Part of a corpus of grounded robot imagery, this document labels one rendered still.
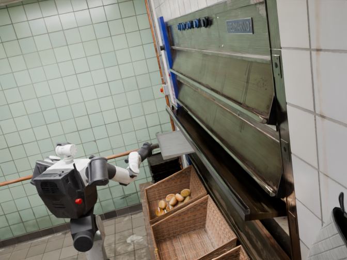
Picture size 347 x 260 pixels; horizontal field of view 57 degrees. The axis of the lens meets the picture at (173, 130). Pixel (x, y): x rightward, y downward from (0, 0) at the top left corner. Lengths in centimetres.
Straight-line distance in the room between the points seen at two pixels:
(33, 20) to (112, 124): 133
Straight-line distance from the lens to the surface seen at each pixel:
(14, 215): 429
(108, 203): 408
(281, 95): 98
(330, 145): 83
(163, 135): 280
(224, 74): 145
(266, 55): 106
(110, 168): 192
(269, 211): 117
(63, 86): 367
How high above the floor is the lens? 205
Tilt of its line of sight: 17 degrees down
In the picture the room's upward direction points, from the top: 12 degrees counter-clockwise
